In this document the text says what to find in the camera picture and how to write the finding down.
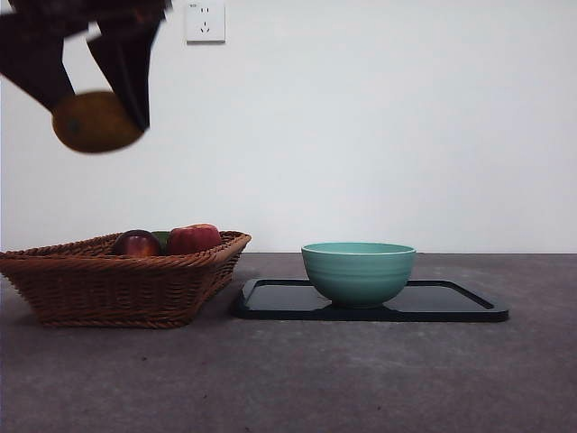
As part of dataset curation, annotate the white wall socket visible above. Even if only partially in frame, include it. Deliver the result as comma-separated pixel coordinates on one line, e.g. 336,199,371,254
186,1,226,45

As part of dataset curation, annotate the brown wicker basket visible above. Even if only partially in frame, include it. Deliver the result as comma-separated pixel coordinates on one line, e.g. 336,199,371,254
0,230,252,329

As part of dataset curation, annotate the teal ceramic bowl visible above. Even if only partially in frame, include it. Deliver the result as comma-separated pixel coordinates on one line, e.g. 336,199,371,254
300,242,417,310

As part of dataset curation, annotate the dark rectangular tray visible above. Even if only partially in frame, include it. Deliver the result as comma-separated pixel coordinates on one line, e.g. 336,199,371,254
232,278,510,322

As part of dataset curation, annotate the dark red apple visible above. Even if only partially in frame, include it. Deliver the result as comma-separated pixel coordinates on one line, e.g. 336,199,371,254
111,228,162,257

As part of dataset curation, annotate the orange-yellow oval fruit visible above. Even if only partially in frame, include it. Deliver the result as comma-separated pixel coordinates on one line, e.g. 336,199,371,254
50,90,146,154

